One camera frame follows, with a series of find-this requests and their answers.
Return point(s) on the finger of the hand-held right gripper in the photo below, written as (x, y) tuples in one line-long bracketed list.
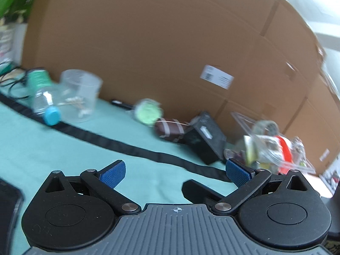
[(196, 191)]

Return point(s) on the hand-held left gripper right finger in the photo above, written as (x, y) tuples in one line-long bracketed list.
[(237, 174)]

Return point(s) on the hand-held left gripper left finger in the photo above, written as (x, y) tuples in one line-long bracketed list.
[(114, 174)]

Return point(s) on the clear plastic clamshell container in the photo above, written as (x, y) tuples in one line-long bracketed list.
[(268, 148)]

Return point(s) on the clear printed tape roll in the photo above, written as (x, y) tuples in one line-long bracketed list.
[(265, 127)]

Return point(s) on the yellow green small box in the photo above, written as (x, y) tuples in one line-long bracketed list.
[(249, 151)]

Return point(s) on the white printed carton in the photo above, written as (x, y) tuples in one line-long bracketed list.
[(332, 178)]

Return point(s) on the black cardboard box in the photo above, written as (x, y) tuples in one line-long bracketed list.
[(209, 138)]

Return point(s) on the teal cloth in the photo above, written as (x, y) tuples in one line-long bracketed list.
[(66, 154)]

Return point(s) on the orange round lid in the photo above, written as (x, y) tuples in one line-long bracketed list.
[(285, 148)]

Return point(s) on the brown bundle with white bands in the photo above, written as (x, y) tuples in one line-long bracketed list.
[(170, 130)]

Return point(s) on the light green round item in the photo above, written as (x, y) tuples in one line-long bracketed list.
[(147, 113)]

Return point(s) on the black marker pen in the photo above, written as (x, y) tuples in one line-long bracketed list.
[(120, 104)]

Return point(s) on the bunch of cotton swabs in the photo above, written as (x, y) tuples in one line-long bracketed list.
[(75, 103)]

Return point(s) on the clear plastic cup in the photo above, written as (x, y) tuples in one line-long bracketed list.
[(87, 85)]

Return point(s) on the white shipping label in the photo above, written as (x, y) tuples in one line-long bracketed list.
[(217, 77)]

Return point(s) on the black flat device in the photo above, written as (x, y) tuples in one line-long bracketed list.
[(9, 212)]

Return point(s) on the plastic bottle with blue cap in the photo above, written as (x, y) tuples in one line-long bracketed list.
[(39, 79)]

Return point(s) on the large brown cardboard box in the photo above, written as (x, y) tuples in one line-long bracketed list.
[(159, 45)]

